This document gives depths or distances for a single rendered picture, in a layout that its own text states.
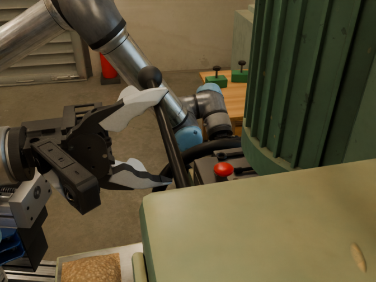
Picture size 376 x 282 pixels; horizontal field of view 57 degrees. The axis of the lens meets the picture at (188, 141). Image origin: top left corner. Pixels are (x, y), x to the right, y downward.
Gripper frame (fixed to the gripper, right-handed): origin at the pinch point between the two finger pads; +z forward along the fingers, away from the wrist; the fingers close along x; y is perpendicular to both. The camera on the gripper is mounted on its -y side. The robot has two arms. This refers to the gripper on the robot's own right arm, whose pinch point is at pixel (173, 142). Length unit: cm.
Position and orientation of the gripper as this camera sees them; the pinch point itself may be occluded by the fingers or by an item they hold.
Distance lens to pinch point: 46.7
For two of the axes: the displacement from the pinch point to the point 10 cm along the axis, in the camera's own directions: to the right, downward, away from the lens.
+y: -2.3, -5.6, 8.0
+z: 9.7, -1.4, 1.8
